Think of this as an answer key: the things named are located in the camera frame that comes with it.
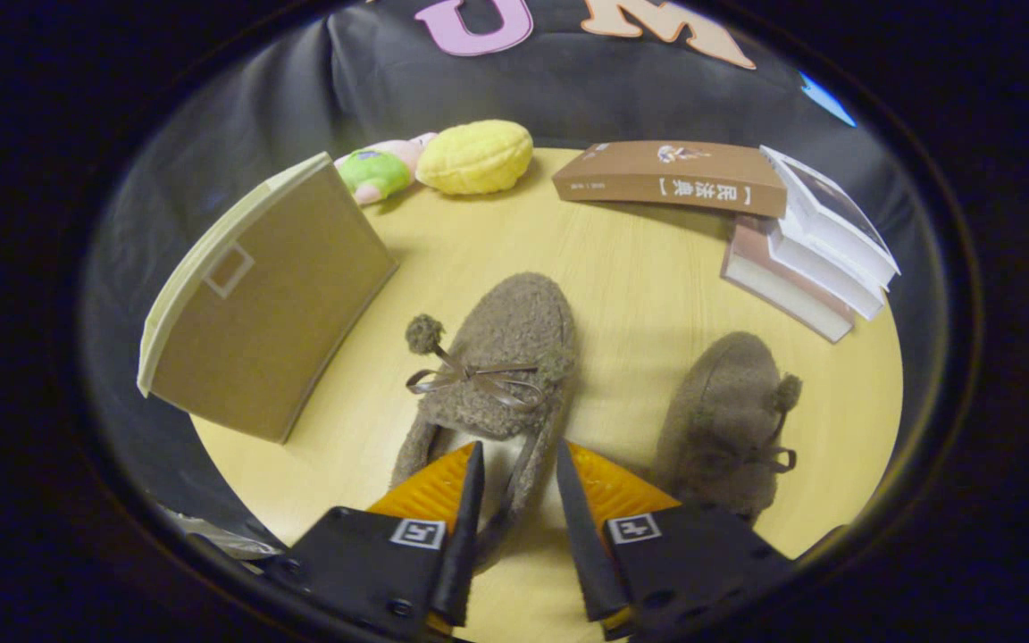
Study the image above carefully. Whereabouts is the beige fabric storage box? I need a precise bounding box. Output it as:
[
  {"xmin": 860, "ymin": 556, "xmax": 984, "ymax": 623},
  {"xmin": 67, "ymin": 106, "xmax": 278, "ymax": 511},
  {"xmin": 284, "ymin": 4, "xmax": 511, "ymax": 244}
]
[{"xmin": 137, "ymin": 152, "xmax": 399, "ymax": 445}]

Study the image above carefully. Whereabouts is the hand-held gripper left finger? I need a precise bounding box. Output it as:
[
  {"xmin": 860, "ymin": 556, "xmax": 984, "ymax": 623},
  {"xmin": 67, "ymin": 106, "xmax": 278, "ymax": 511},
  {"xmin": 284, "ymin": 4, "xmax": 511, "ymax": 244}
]
[{"xmin": 264, "ymin": 440, "xmax": 486, "ymax": 640}]

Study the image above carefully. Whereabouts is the pink and green plush toy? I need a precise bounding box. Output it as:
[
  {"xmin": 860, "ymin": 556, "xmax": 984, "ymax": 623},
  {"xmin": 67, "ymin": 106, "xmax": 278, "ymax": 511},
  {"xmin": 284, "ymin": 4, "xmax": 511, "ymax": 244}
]
[{"xmin": 334, "ymin": 132, "xmax": 438, "ymax": 206}]

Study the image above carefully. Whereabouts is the white book with dark cover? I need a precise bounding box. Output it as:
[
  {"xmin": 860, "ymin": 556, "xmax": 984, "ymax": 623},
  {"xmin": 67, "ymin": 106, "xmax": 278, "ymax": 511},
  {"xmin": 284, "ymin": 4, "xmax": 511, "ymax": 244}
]
[{"xmin": 760, "ymin": 145, "xmax": 901, "ymax": 288}]

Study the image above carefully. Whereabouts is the brown fuzzy shoe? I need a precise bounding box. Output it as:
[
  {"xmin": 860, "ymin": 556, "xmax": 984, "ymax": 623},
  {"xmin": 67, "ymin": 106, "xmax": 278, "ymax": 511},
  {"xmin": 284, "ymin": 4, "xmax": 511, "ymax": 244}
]
[
  {"xmin": 389, "ymin": 272, "xmax": 580, "ymax": 572},
  {"xmin": 653, "ymin": 332, "xmax": 803, "ymax": 523}
]

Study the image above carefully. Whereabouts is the pinkish brown book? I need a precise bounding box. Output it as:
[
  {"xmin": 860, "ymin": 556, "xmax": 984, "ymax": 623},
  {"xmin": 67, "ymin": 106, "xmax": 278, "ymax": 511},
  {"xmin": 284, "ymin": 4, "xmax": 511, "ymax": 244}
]
[{"xmin": 720, "ymin": 216, "xmax": 857, "ymax": 344}]

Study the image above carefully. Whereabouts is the yellow plush toy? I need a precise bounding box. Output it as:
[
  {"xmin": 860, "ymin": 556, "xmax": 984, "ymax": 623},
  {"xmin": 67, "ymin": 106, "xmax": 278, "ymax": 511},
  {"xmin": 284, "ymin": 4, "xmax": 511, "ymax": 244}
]
[{"xmin": 414, "ymin": 120, "xmax": 534, "ymax": 196}]

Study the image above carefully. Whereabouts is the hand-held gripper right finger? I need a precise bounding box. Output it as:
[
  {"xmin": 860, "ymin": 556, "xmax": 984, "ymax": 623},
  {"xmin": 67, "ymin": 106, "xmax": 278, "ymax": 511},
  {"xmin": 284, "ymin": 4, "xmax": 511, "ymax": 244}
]
[{"xmin": 556, "ymin": 438, "xmax": 797, "ymax": 640}]

